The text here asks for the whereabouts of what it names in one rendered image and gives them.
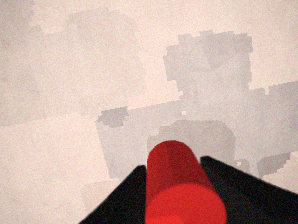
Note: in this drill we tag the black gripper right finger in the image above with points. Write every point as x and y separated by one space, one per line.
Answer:
248 199

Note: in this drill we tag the red cylinder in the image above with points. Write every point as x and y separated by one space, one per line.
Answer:
178 190

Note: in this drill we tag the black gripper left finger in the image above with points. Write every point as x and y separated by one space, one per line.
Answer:
126 204

